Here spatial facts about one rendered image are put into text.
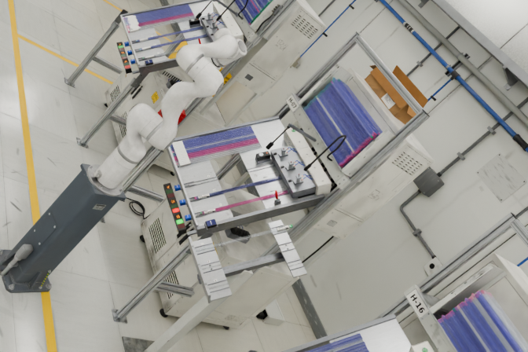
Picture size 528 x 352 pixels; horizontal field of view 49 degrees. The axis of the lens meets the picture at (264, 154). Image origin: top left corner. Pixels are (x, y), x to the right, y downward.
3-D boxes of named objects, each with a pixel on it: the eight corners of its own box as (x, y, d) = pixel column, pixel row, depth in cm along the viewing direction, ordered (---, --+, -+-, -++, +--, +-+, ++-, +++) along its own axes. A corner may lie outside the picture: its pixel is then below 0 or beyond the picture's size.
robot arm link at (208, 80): (144, 122, 266) (170, 147, 267) (130, 133, 256) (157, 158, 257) (205, 49, 239) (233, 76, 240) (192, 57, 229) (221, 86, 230)
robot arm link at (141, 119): (133, 166, 259) (166, 130, 251) (102, 138, 257) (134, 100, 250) (143, 159, 270) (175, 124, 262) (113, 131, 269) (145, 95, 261)
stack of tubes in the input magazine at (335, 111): (339, 166, 307) (377, 132, 298) (302, 108, 341) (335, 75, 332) (353, 174, 315) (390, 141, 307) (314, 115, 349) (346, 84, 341)
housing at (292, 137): (315, 203, 319) (317, 186, 309) (282, 145, 351) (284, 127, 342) (328, 200, 321) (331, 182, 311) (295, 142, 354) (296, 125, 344)
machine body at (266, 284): (158, 320, 339) (227, 255, 319) (133, 230, 385) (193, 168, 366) (234, 334, 383) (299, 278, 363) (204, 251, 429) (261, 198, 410)
